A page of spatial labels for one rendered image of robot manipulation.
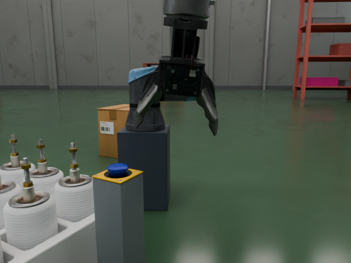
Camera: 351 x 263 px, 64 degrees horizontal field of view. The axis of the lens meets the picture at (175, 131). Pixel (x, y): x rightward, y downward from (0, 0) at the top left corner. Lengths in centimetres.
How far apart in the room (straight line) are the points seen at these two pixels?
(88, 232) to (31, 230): 12
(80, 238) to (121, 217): 16
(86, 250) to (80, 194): 12
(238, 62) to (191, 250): 999
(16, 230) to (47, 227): 5
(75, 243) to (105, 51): 1041
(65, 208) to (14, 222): 12
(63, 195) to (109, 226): 17
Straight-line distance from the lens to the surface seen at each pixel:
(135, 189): 56
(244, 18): 1087
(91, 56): 1108
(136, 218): 58
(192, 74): 44
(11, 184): 76
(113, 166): 55
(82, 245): 69
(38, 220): 63
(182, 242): 93
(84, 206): 71
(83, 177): 74
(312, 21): 658
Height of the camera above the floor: 50
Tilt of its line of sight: 11 degrees down
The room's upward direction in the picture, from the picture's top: straight up
